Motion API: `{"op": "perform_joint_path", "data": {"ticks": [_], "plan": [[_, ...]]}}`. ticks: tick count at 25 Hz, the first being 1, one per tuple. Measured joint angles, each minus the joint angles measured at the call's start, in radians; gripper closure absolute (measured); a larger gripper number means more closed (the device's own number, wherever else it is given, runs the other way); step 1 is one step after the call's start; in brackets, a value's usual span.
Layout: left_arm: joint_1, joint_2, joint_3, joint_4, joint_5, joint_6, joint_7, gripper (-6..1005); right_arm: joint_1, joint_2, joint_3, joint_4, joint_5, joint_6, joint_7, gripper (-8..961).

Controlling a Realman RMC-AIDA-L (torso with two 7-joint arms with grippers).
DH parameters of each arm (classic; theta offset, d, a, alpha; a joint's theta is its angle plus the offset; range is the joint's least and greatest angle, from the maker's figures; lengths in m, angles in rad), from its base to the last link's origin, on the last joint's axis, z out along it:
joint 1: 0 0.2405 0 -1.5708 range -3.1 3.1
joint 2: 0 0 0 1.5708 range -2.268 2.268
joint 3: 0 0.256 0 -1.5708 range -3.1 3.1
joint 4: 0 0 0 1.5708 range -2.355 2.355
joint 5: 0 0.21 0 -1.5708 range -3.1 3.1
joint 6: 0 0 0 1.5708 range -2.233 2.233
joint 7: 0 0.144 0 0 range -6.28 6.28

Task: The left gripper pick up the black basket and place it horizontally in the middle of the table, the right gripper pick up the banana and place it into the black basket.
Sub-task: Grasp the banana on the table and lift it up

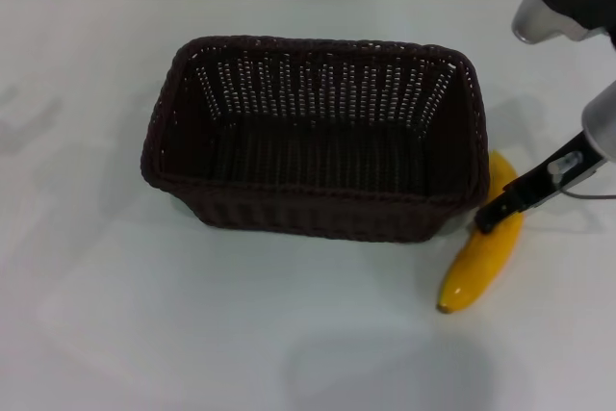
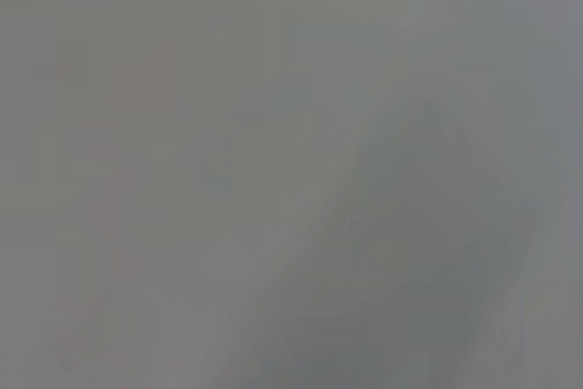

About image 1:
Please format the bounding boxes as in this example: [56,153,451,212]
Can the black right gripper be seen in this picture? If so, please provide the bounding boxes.
[476,133,605,234]

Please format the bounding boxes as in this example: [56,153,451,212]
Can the yellow plastic banana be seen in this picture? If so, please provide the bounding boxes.
[436,149,525,315]

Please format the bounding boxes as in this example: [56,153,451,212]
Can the thin grey gripper cable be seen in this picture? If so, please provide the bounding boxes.
[561,188,616,201]

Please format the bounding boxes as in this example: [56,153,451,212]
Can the dark brown woven basket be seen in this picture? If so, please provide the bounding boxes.
[141,35,492,244]

